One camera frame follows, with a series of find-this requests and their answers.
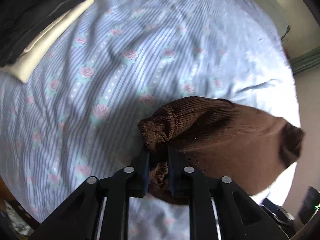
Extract dark brown pants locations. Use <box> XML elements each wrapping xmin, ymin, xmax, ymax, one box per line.
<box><xmin>138</xmin><ymin>96</ymin><xmax>304</xmax><ymax>205</ymax></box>

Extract green curtain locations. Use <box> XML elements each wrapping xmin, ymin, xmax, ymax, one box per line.
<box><xmin>290</xmin><ymin>47</ymin><xmax>320</xmax><ymax>75</ymax></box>

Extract blue floral striped bedsheet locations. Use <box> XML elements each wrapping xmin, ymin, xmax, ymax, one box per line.
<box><xmin>0</xmin><ymin>0</ymin><xmax>301</xmax><ymax>240</ymax></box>

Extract folded black clothes stack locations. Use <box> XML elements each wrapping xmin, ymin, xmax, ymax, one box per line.
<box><xmin>1</xmin><ymin>0</ymin><xmax>86</xmax><ymax>67</ymax></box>

